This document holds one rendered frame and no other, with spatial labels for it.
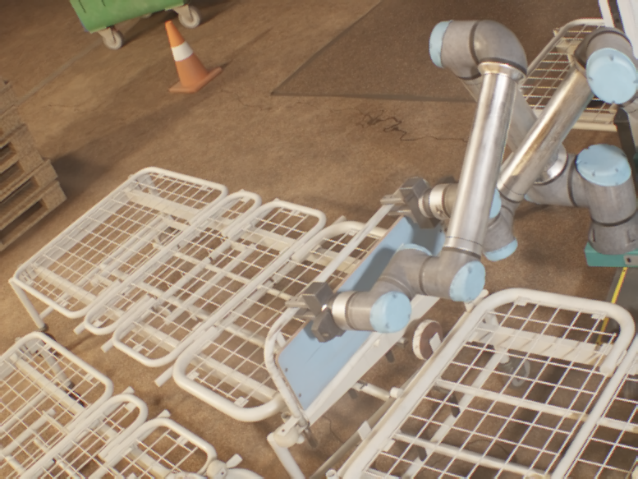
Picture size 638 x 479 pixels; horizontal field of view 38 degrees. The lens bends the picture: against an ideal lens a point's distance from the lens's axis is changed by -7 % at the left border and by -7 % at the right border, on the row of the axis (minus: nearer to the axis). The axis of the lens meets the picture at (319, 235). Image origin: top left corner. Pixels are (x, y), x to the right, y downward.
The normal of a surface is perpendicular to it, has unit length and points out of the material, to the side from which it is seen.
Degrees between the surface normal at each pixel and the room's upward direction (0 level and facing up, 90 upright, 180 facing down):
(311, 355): 90
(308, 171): 0
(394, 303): 82
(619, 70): 84
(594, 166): 5
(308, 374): 90
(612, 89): 84
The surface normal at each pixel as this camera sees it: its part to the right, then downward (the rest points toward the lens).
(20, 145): 0.65, 0.18
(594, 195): -0.57, 0.61
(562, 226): -0.36, -0.78
